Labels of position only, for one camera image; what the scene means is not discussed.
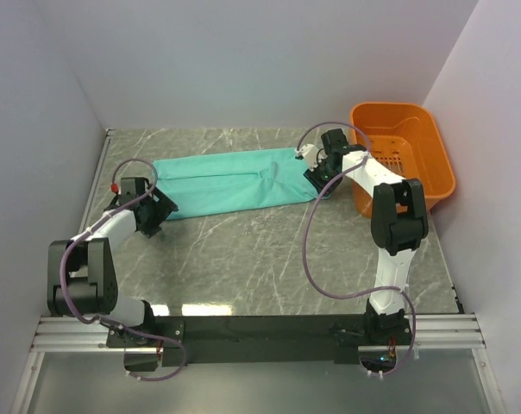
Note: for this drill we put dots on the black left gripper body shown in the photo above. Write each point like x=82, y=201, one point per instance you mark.
x=156, y=211

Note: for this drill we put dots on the teal t shirt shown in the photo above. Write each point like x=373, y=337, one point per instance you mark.
x=212, y=184

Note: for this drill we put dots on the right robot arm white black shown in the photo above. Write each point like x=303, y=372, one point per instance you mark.
x=398, y=222

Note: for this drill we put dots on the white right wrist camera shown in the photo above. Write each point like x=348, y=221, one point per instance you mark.
x=308, y=154

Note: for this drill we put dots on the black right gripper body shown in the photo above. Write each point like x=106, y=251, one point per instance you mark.
x=321, y=176

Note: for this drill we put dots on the orange plastic basket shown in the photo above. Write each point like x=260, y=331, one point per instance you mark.
x=404, y=138

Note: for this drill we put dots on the aluminium frame rail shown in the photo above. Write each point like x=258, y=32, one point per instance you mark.
x=427, y=331

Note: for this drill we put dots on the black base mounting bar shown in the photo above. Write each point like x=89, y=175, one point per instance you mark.
x=249, y=339

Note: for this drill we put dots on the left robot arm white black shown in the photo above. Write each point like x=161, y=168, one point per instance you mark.
x=81, y=275

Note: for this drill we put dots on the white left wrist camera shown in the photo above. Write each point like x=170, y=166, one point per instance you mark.
x=114, y=187

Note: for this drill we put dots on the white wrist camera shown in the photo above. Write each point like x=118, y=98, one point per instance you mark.
x=114, y=187
x=308, y=154

